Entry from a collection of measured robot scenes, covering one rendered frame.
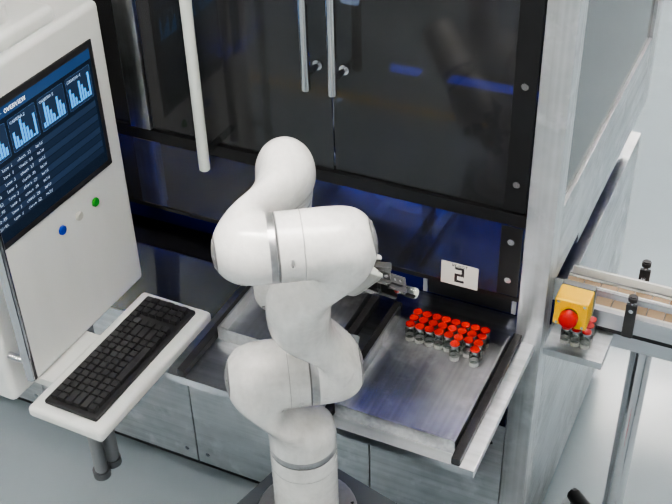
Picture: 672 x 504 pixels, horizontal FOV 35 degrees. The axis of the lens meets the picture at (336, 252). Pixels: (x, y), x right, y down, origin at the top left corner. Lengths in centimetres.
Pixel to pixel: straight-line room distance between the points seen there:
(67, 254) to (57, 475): 111
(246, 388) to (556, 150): 77
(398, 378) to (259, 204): 90
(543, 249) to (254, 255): 94
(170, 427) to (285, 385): 147
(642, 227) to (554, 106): 234
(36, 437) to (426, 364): 160
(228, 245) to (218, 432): 171
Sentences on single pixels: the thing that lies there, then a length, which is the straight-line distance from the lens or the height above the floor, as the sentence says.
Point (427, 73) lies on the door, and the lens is 215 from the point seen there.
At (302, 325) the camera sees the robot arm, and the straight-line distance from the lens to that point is 159.
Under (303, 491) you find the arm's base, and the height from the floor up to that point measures 99.
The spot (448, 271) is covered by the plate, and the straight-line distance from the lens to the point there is 237.
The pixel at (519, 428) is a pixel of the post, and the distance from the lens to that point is 260.
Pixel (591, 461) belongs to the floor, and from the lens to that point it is 341.
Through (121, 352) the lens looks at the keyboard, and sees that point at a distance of 253.
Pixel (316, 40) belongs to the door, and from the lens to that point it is 222.
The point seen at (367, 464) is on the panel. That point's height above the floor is 32.
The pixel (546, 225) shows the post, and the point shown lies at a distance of 222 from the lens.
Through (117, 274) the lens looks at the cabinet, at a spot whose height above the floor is 88.
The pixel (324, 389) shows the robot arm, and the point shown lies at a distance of 179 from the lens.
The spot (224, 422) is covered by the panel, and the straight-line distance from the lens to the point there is 307.
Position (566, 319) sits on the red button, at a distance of 230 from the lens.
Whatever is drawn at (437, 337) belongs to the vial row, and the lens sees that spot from 236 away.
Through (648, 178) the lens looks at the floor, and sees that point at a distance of 469.
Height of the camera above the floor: 247
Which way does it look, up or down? 37 degrees down
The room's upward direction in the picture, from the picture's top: 2 degrees counter-clockwise
